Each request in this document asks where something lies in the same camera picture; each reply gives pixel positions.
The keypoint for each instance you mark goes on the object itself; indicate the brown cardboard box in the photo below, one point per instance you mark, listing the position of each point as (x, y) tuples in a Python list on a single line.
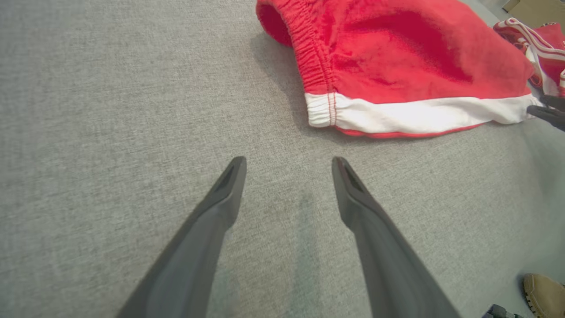
[(538, 11)]

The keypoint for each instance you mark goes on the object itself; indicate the grey fabric sofa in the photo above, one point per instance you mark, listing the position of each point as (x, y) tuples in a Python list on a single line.
[(110, 110)]

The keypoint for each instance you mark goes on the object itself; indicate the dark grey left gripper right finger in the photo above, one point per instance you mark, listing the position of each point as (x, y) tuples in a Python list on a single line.
[(388, 265)]

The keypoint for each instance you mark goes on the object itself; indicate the tan suede boot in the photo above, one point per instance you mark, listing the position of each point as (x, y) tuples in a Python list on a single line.
[(547, 296)]

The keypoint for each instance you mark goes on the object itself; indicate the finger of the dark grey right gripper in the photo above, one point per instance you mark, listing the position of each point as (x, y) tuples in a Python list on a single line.
[(555, 103), (551, 118)]

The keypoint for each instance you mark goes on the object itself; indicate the red shorts with white band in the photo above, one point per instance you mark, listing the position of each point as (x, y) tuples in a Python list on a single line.
[(397, 53)]

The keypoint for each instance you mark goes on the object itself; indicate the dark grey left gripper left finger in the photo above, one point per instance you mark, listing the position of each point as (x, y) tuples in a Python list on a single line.
[(185, 265)]

